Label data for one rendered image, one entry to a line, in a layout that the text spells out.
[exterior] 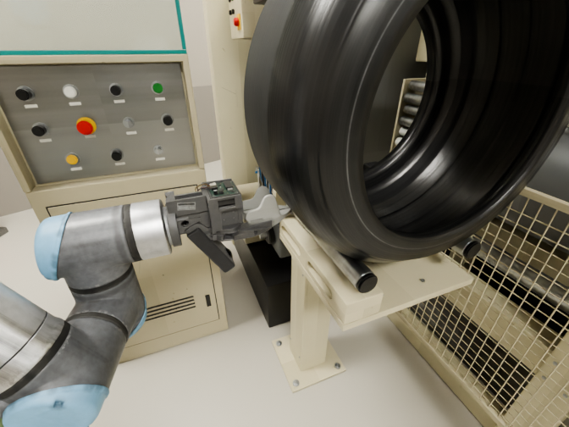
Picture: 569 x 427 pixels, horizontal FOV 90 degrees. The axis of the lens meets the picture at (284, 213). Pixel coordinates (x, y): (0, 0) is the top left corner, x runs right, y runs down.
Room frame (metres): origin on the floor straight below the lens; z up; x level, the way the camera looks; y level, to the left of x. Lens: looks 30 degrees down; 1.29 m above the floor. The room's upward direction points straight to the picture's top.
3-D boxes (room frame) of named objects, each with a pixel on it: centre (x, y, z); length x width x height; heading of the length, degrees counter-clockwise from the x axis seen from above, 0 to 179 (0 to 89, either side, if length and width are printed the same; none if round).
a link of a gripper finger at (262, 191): (0.47, 0.04, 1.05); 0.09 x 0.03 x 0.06; 112
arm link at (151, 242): (0.38, 0.21, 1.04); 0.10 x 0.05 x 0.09; 22
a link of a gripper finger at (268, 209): (0.44, 0.03, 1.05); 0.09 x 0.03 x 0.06; 112
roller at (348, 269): (0.56, -0.09, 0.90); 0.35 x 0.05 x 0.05; 22
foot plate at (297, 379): (0.85, -0.11, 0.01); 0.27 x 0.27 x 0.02; 22
